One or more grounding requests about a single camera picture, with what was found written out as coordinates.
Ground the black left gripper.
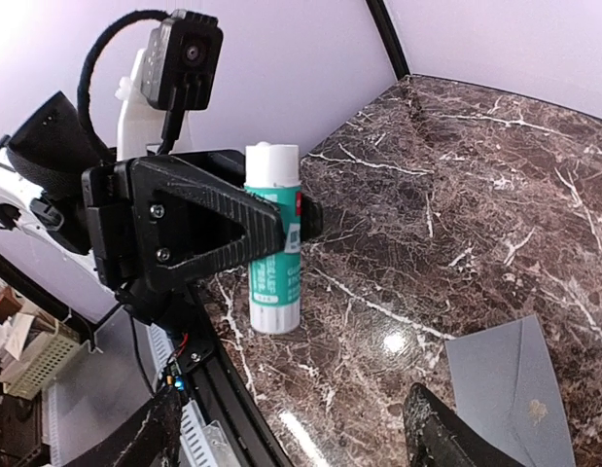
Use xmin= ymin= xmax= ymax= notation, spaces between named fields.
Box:
xmin=83 ymin=150 xmax=276 ymax=292

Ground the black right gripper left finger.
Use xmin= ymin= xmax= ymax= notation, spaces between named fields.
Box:
xmin=67 ymin=386 xmax=183 ymax=467

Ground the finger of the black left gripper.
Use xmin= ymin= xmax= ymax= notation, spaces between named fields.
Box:
xmin=301 ymin=197 xmax=324 ymax=241

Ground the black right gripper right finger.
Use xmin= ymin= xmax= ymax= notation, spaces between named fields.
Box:
xmin=403 ymin=382 xmax=521 ymax=467

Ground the green white glue stick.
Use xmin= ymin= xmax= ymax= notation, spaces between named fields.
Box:
xmin=244 ymin=142 xmax=301 ymax=335

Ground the blue-grey envelope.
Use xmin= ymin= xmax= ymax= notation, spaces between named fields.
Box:
xmin=445 ymin=315 xmax=576 ymax=466

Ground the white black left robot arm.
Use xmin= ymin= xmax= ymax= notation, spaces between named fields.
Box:
xmin=6 ymin=93 xmax=284 ymax=294

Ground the green perforated plastic crate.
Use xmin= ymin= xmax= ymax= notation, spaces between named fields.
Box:
xmin=0 ymin=319 xmax=81 ymax=400

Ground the white slotted cable duct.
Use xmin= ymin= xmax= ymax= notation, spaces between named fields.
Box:
xmin=147 ymin=325 xmax=217 ymax=467

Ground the black front table rail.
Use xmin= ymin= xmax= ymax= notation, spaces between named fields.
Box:
xmin=156 ymin=289 xmax=292 ymax=466

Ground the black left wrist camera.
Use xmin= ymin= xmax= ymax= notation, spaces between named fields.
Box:
xmin=140 ymin=10 xmax=223 ymax=111

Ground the black left frame post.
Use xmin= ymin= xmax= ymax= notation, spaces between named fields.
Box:
xmin=365 ymin=0 xmax=410 ymax=81

